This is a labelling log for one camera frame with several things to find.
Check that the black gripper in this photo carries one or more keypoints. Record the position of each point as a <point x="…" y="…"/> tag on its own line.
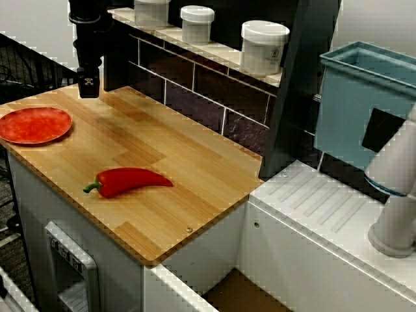
<point x="88" y="45"/>

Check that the red toy pepper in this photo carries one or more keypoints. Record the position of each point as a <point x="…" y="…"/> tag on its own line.
<point x="130" y="182"/>

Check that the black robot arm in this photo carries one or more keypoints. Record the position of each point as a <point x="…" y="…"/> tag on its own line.
<point x="86" y="9"/>

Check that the red round plate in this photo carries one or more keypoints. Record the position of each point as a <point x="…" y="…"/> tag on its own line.
<point x="34" y="125"/>

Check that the plain white lidded jar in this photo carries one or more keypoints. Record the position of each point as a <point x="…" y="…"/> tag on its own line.
<point x="196" y="26"/>
<point x="151" y="13"/>

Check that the dark tiled backsplash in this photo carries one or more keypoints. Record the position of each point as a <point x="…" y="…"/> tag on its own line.
<point x="201" y="97"/>

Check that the light wooden shelf board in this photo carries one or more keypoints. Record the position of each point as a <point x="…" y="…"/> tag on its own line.
<point x="208" y="48"/>

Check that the white jar with printed label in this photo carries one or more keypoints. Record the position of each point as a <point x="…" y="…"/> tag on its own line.
<point x="263" y="48"/>

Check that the grey oven control panel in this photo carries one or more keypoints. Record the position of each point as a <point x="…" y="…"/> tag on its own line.
<point x="73" y="269"/>

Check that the teal plastic bin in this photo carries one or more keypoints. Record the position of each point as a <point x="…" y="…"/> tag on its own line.
<point x="344" y="107"/>

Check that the white toy faucet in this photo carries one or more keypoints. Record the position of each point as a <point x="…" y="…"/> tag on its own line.
<point x="395" y="195"/>

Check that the dark shelf side post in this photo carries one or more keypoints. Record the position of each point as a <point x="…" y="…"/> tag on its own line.
<point x="302" y="81"/>

